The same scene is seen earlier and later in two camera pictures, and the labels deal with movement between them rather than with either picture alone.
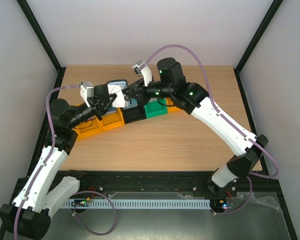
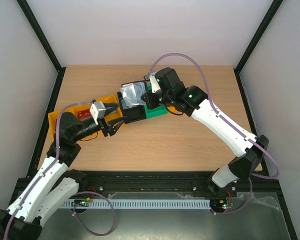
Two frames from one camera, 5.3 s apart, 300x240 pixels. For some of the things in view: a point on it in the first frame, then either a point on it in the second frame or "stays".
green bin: x=153 y=108 stays
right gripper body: x=142 y=92 → x=148 y=99
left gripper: x=107 y=99 → x=106 y=128
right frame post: x=253 y=41 stays
